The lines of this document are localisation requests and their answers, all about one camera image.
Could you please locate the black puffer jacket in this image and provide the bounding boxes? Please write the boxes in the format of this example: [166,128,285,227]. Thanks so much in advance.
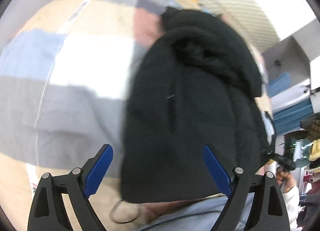
[120,8,270,203]

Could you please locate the white sleeved right forearm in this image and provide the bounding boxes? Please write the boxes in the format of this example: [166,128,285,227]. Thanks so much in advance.
[283,185,302,230]

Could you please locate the person's right hand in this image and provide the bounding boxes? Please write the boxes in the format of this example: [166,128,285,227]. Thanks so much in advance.
[275,166,296,193]

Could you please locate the teal blue curtain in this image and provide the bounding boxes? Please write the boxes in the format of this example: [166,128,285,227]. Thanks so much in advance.
[273,99,313,134]

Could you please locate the person's grey trousers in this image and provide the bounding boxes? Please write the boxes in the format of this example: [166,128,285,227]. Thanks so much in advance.
[139,193,256,231]

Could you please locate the blue towel on chair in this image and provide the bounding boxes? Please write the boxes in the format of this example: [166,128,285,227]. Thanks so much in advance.
[267,72,291,98]

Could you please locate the checkered patchwork bed quilt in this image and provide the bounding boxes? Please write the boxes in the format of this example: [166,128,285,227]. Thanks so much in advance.
[0,0,276,231]

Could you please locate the thin black cable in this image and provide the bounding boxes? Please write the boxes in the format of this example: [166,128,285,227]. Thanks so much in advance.
[109,199,141,224]

